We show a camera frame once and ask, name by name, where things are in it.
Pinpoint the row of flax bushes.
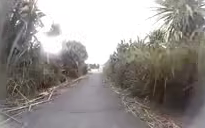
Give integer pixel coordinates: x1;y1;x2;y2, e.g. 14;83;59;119
0;0;89;101
102;31;205;111

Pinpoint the grey asphalt path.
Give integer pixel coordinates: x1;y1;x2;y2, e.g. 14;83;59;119
21;71;149;128

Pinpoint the dark round tree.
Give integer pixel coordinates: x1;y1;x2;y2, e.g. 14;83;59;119
60;40;90;76

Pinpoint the strip of dry fallen leaves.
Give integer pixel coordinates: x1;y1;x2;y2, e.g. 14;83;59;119
0;73;90;126
104;79;188;128

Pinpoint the tall palm-like tree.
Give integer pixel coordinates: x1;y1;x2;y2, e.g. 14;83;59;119
149;0;205;48

